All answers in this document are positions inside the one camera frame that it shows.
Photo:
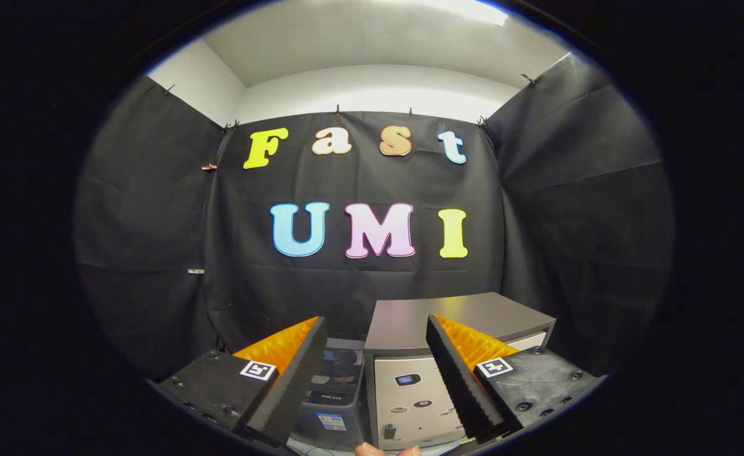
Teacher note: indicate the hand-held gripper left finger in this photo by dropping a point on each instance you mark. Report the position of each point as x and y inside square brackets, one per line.
[296, 380]

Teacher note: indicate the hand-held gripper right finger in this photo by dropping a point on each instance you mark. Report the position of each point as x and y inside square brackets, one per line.
[457, 380]

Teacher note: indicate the dark grey washing machine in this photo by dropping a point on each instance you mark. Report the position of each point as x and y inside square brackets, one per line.
[327, 424]

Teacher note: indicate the grey cabinet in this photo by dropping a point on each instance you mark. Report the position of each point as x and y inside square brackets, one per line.
[404, 399]

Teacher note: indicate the black backdrop cloth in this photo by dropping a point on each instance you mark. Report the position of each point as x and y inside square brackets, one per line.
[346, 183]

